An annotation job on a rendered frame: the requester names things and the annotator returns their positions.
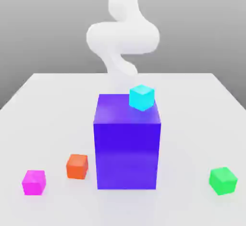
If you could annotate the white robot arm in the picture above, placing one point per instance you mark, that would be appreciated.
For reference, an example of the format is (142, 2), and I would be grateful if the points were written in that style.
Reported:
(123, 35)

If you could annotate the small cyan cube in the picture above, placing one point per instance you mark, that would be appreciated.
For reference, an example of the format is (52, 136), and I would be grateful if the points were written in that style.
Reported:
(141, 97)

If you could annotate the small orange cube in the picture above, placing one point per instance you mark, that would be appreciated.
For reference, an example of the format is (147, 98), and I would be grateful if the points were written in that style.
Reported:
(76, 166)

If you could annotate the small magenta cube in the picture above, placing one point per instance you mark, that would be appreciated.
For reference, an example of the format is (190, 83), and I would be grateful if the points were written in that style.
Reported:
(33, 183)

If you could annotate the small green cube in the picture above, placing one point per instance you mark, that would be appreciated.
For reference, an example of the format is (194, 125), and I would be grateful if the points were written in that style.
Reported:
(223, 181)

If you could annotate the large purple box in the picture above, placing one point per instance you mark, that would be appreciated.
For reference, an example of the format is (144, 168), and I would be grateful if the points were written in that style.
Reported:
(126, 153)

